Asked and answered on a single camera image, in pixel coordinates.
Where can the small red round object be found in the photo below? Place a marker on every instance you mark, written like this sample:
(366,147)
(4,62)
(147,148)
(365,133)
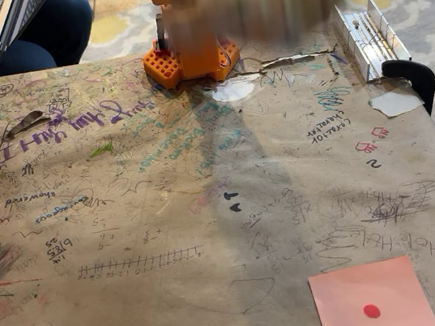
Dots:
(371,311)

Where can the grey yellow patterned rug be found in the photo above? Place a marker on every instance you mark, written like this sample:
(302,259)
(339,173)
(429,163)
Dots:
(121,38)

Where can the scribbled brown paper table cover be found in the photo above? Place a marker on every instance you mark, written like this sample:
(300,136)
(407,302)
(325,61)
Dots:
(100,311)

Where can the pink paper sheet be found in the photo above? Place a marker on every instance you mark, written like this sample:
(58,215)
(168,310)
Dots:
(366,284)

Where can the curled brown paper strip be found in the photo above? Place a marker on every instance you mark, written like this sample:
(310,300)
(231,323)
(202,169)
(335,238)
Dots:
(25,123)

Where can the person in dark clothing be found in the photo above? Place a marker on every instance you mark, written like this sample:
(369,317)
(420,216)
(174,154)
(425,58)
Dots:
(54,27)

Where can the black table clamp post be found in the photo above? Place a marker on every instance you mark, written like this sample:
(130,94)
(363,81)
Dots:
(160,32)

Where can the aluminium channel rail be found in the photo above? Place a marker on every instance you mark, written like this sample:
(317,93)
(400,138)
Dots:
(367,38)

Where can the black curved clamp bracket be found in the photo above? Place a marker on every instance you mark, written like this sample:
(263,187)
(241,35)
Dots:
(421,75)

